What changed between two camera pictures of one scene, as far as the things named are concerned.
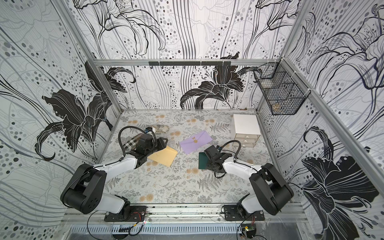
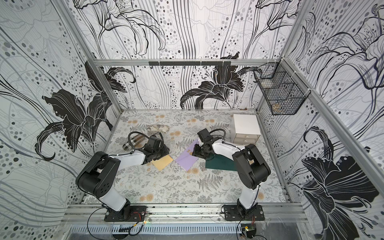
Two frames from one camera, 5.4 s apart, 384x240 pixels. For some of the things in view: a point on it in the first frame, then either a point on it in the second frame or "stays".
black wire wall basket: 284,94 stays
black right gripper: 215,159 to 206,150
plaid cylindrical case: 131,144 stays
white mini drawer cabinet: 245,128 stays
